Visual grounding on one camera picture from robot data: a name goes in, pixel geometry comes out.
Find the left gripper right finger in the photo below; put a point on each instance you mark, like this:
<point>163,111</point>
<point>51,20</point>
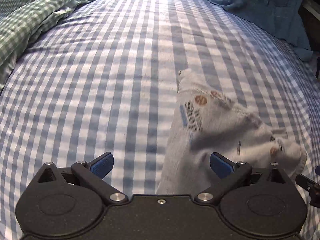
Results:
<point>261,202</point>

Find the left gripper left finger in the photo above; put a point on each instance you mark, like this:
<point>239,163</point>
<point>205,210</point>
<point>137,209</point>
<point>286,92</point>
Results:
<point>65,202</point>

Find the grey printed pants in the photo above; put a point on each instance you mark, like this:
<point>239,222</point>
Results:
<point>207,121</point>

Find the blue checked bed sheet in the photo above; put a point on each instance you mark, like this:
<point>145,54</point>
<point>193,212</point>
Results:
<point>104,79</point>

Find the blue star curtain right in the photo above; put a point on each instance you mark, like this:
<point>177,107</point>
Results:
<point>279,18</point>

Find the green checked duvet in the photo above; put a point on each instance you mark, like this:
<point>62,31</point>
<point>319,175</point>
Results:
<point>23,21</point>

